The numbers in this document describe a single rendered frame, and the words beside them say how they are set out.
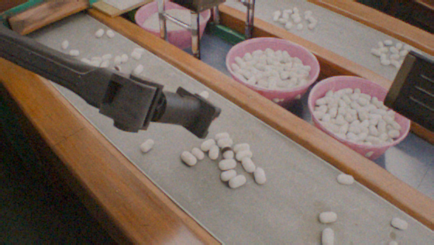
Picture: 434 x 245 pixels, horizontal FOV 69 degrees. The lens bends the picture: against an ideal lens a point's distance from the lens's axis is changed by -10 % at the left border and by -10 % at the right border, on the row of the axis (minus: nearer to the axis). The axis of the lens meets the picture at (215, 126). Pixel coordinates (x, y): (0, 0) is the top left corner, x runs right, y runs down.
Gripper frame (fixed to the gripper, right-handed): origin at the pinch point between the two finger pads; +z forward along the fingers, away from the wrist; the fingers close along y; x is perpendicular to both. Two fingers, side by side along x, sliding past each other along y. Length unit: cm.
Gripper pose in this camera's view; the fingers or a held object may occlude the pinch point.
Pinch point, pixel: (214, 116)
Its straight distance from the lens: 75.0
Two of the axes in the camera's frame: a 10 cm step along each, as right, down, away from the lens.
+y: -7.3, -4.8, 4.9
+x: -4.5, 8.7, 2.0
